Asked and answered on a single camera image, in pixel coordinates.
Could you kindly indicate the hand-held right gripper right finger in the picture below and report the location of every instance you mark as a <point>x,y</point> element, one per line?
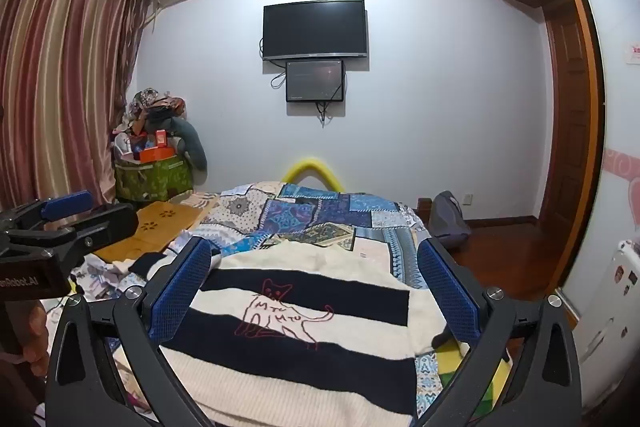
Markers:
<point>447,292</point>

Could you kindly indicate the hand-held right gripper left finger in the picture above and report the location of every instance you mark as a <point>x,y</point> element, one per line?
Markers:
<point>180,292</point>

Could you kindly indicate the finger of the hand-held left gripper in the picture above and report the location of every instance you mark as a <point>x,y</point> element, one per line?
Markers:
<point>67,205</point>
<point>107,224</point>

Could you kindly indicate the black and cream striped sweater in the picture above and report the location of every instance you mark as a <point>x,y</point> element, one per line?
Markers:
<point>325,357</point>

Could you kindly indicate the pile of clothes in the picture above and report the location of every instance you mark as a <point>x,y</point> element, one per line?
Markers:
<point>155,107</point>

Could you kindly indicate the person's left hand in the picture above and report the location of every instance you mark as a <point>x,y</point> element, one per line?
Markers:
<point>35,332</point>

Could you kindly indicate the brown cardboard box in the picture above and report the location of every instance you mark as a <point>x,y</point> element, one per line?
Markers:
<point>155,219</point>

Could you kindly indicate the white printed cloth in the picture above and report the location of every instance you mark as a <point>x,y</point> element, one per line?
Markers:
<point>100,277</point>

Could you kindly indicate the green storage box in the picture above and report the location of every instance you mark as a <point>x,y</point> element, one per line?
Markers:
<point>155,179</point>

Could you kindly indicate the grey bag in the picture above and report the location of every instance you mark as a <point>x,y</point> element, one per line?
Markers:
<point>447,219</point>

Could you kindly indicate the orange box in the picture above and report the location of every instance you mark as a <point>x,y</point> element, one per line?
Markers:
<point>156,155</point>

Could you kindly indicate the small red box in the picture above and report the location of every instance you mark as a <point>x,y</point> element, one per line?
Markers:
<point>161,138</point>

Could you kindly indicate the striped curtain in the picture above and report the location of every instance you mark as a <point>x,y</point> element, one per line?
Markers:
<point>60,82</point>

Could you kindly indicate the patchwork blanket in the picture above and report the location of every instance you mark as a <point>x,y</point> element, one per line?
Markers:
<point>320,212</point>

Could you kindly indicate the wooden door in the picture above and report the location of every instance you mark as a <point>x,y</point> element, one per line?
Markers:
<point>570,132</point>

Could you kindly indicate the wall socket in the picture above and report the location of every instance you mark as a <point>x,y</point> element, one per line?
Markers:
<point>468,199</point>

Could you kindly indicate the pink wall sticker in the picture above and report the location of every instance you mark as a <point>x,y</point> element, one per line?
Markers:
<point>622,167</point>

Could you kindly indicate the small black wall monitor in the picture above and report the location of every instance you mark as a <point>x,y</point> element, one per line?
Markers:
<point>315,80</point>

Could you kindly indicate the black wall television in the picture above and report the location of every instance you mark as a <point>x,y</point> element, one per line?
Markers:
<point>315,29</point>

